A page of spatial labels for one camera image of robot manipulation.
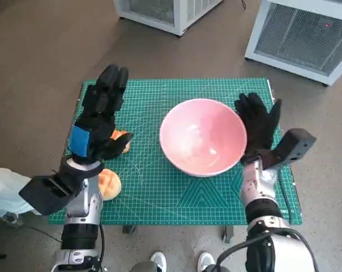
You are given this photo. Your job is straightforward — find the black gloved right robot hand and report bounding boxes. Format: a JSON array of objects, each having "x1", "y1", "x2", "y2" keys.
[{"x1": 234, "y1": 92, "x2": 282, "y2": 155}]

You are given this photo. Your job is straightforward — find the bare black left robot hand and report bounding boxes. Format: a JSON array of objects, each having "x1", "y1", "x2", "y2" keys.
[{"x1": 67, "y1": 64, "x2": 134, "y2": 162}]

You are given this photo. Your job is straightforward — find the long braided toy bread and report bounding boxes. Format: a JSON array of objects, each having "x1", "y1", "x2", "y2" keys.
[{"x1": 110, "y1": 129, "x2": 131, "y2": 154}]

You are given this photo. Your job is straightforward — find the pink bowl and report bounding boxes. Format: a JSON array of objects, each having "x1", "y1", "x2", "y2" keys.
[{"x1": 159, "y1": 98, "x2": 248, "y2": 178}]

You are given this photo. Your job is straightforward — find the round toy bread bun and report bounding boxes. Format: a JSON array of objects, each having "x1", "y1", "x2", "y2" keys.
[{"x1": 98, "y1": 168, "x2": 122, "y2": 202}]

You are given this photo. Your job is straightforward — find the green cutting mat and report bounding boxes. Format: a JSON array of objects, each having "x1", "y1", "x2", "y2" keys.
[{"x1": 48, "y1": 78, "x2": 303, "y2": 226}]

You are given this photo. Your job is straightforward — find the white mesh cabinet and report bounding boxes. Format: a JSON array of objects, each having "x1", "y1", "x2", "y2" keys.
[
  {"x1": 244, "y1": 0, "x2": 342, "y2": 87},
  {"x1": 113, "y1": 0, "x2": 224, "y2": 36}
]

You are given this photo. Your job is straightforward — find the white shoe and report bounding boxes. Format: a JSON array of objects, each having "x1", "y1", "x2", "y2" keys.
[
  {"x1": 198, "y1": 251, "x2": 216, "y2": 272},
  {"x1": 149, "y1": 251, "x2": 168, "y2": 272}
]

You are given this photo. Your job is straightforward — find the grey leg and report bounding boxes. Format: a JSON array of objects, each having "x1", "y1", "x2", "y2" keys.
[{"x1": 131, "y1": 260, "x2": 157, "y2": 272}]

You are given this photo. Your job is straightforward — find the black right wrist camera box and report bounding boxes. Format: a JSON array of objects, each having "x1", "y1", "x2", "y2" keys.
[{"x1": 261, "y1": 128, "x2": 317, "y2": 171}]

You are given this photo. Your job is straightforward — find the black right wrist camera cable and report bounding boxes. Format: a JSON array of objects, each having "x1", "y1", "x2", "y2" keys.
[{"x1": 277, "y1": 169, "x2": 292, "y2": 219}]

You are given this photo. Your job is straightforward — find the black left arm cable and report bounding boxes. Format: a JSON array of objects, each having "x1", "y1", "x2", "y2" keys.
[{"x1": 98, "y1": 223, "x2": 106, "y2": 266}]

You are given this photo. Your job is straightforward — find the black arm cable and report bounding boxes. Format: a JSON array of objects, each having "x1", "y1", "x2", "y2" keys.
[
  {"x1": 216, "y1": 228, "x2": 320, "y2": 272},
  {"x1": 98, "y1": 223, "x2": 106, "y2": 266}
]

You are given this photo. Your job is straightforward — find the thin black floor cable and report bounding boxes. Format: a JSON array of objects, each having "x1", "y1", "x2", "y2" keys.
[{"x1": 23, "y1": 226, "x2": 62, "y2": 244}]

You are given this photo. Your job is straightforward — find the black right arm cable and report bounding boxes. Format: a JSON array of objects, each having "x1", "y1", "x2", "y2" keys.
[{"x1": 216, "y1": 228, "x2": 320, "y2": 272}]

